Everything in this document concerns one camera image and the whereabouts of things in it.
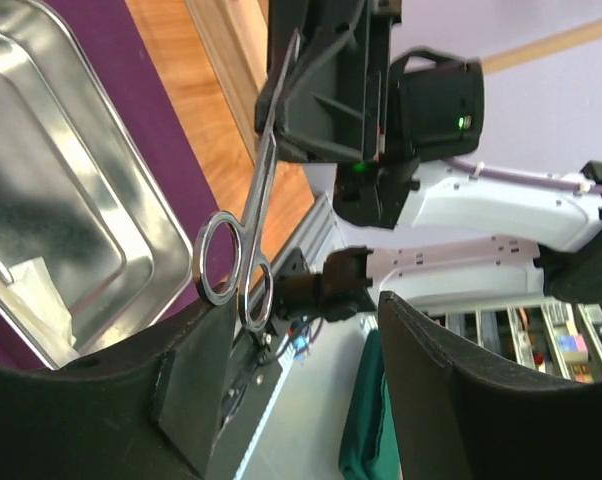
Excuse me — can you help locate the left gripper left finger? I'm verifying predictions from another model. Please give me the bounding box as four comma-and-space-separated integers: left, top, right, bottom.
0, 300, 236, 479

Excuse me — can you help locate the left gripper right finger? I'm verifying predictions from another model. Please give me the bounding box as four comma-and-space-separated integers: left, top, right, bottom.
378, 291, 602, 479

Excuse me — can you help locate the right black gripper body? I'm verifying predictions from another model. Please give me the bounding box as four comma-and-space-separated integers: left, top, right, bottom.
333, 48, 484, 228

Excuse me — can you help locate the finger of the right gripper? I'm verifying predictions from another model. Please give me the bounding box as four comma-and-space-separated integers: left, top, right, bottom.
254, 0, 401, 163

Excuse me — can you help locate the steel instrument tray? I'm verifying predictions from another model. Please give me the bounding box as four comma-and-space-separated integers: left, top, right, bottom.
0, 0, 195, 371

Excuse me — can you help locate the purple surgical wrap cloth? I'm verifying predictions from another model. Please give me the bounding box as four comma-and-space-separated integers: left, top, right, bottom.
0, 0, 237, 371

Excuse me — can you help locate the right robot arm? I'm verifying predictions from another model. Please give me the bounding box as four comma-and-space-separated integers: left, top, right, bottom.
254, 1, 602, 321

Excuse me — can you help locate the green cloth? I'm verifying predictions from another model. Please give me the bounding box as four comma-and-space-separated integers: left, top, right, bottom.
338, 330, 401, 480

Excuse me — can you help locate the wooden tray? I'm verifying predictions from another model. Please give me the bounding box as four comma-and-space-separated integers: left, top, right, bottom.
186, 0, 269, 160

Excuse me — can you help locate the storage shelf with boxes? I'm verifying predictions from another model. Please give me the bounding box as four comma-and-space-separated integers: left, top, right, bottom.
426, 298, 602, 383

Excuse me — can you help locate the wooden beam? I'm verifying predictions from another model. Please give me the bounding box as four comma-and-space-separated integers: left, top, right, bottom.
482, 18, 602, 74

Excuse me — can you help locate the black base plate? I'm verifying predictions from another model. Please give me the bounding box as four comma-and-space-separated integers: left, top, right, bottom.
215, 247, 312, 480

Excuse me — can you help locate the aluminium rail frame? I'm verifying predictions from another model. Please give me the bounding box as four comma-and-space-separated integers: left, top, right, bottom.
272, 193, 345, 274

